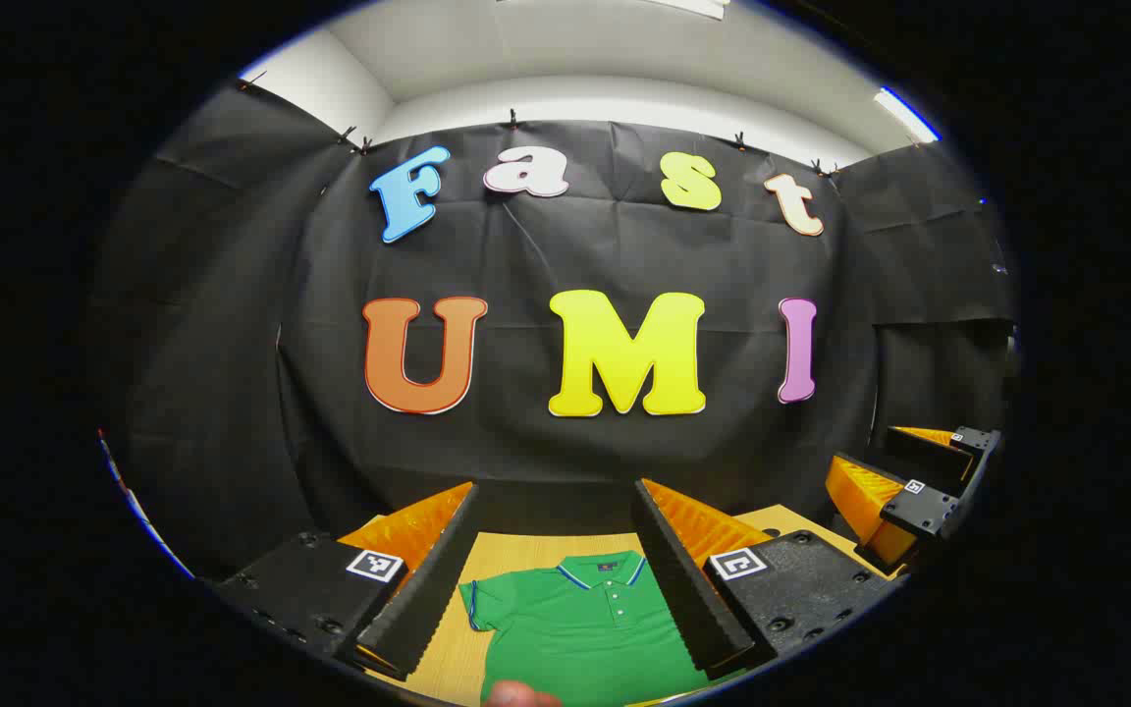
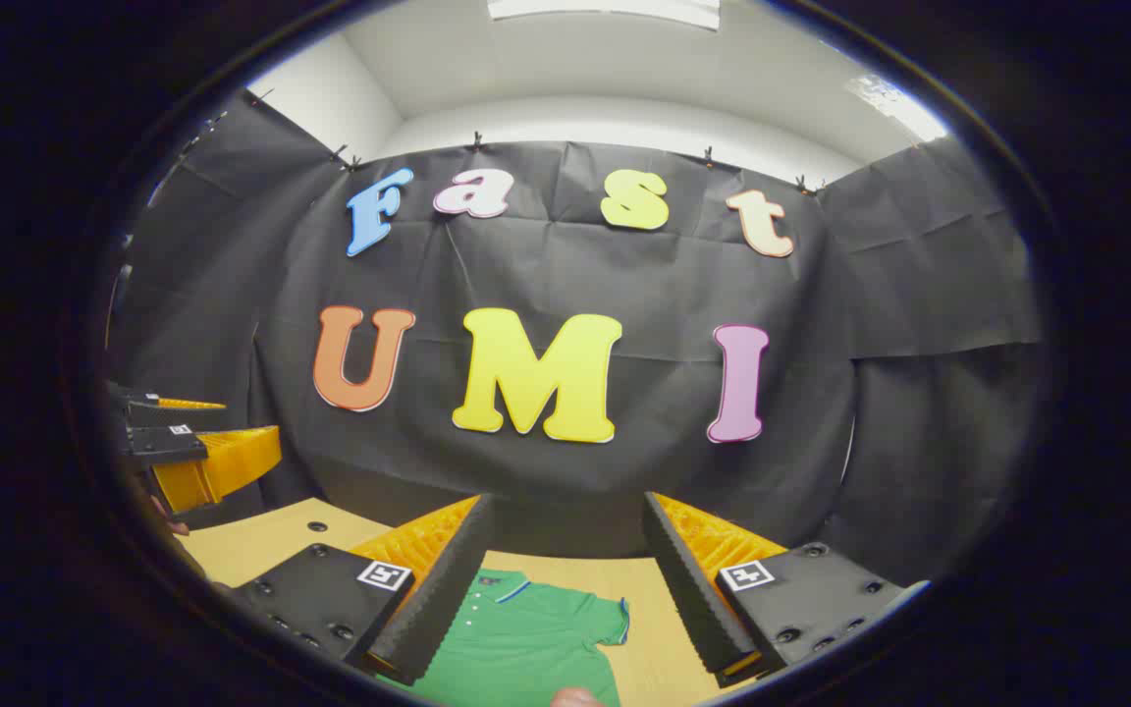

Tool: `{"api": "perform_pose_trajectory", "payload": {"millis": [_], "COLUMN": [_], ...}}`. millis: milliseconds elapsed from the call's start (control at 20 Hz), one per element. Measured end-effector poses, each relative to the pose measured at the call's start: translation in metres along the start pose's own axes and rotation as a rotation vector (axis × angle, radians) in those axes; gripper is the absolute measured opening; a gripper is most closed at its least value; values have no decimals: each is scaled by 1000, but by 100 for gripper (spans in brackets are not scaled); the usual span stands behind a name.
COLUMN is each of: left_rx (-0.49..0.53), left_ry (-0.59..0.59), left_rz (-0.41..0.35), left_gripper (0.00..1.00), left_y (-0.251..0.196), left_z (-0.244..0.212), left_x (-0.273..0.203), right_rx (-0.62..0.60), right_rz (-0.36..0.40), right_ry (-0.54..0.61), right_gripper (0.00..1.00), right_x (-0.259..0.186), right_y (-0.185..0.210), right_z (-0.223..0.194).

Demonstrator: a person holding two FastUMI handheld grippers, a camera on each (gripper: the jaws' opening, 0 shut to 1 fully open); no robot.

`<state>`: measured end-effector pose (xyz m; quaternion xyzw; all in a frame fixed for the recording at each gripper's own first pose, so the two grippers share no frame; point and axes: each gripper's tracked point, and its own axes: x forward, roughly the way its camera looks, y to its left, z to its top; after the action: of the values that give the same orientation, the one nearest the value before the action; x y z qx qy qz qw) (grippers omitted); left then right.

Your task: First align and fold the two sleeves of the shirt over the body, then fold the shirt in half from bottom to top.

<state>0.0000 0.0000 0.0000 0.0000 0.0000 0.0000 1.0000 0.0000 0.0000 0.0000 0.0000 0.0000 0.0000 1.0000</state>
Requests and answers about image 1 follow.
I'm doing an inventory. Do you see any row of black cloth clips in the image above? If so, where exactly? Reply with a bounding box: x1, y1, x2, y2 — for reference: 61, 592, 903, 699
237, 69, 846, 180

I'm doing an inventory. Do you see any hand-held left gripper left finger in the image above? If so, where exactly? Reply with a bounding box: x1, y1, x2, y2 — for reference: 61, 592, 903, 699
215, 479, 481, 680

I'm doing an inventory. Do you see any black backdrop cloth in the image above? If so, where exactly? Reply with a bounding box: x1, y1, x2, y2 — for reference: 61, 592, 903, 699
94, 74, 1018, 580

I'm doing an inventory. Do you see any ceiling light panel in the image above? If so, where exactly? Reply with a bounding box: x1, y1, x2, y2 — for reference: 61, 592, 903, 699
639, 0, 731, 21
873, 86, 942, 144

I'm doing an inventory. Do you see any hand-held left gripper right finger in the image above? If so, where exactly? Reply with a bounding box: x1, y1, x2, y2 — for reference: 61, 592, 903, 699
630, 477, 908, 680

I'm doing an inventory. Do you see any green T-shirt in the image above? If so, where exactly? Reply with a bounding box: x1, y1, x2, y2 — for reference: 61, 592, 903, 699
458, 550, 748, 707

